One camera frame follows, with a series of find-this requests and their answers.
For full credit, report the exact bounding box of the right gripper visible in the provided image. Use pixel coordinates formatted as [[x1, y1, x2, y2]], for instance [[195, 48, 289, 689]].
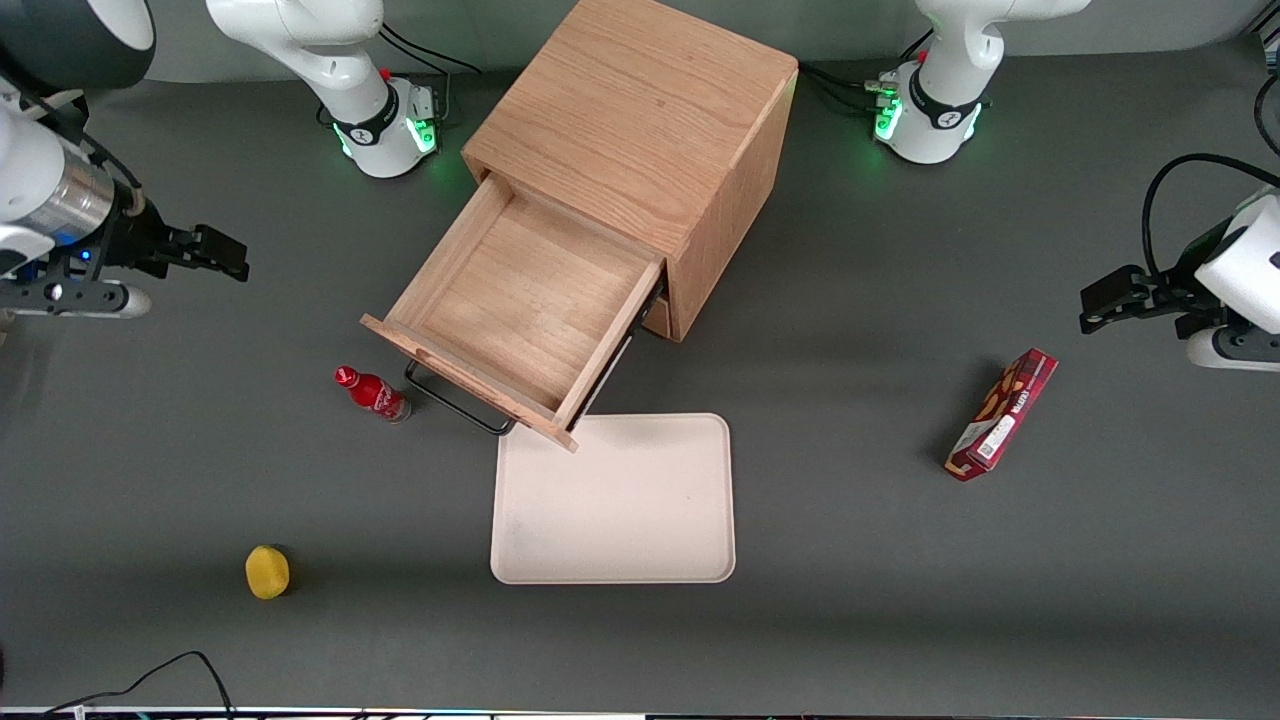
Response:
[[44, 204, 250, 287]]

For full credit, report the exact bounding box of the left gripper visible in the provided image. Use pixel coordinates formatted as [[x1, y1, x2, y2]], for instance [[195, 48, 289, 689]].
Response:
[[1079, 193, 1280, 343]]

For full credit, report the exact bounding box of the wooden drawer cabinet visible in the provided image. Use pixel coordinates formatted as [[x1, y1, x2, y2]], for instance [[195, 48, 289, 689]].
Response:
[[462, 0, 801, 343]]

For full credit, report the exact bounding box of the red cookie box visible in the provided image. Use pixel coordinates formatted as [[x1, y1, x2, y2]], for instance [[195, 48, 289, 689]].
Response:
[[944, 348, 1059, 483]]

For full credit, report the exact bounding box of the red soda bottle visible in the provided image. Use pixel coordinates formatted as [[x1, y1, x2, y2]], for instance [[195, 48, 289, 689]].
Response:
[[334, 366, 412, 424]]

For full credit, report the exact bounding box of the yellow sponge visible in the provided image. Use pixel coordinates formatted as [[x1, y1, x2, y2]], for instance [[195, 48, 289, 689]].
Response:
[[245, 544, 292, 601]]

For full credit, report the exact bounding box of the beige plastic tray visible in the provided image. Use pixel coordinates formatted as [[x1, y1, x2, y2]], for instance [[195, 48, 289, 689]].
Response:
[[490, 413, 737, 585]]

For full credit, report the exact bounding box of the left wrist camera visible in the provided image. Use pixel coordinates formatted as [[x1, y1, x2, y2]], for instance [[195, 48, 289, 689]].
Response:
[[1187, 325, 1280, 373]]

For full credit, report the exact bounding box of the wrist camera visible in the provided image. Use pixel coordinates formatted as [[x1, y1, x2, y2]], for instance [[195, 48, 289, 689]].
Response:
[[1187, 325, 1280, 373], [0, 282, 152, 320]]

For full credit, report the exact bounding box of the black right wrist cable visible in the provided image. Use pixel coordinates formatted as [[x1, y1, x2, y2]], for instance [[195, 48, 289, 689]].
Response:
[[0, 70, 147, 219]]

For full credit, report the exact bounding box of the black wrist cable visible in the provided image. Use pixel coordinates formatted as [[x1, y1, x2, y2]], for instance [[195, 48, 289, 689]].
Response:
[[0, 70, 147, 219], [1143, 153, 1280, 281]]

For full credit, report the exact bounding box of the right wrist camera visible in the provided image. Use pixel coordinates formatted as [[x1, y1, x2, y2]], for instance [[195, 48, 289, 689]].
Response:
[[0, 282, 152, 320]]

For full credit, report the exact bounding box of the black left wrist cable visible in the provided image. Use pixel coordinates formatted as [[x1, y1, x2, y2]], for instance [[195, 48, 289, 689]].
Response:
[[1143, 153, 1280, 281]]

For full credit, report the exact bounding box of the black hanging cable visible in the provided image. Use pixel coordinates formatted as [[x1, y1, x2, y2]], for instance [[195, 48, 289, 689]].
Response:
[[1254, 72, 1280, 157]]

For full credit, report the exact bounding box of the black right arm base cable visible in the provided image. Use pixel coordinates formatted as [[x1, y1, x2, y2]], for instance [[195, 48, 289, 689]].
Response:
[[380, 22, 482, 123]]

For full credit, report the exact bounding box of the black arm base cable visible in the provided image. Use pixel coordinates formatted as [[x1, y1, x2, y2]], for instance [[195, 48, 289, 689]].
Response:
[[380, 22, 482, 123], [800, 28, 937, 107]]

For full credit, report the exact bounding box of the black left arm base cable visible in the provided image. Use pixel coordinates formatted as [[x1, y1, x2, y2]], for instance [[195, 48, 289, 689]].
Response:
[[800, 28, 937, 107]]

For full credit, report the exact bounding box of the black cable at table edge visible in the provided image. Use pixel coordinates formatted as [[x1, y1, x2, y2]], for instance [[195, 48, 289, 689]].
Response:
[[40, 651, 236, 720]]

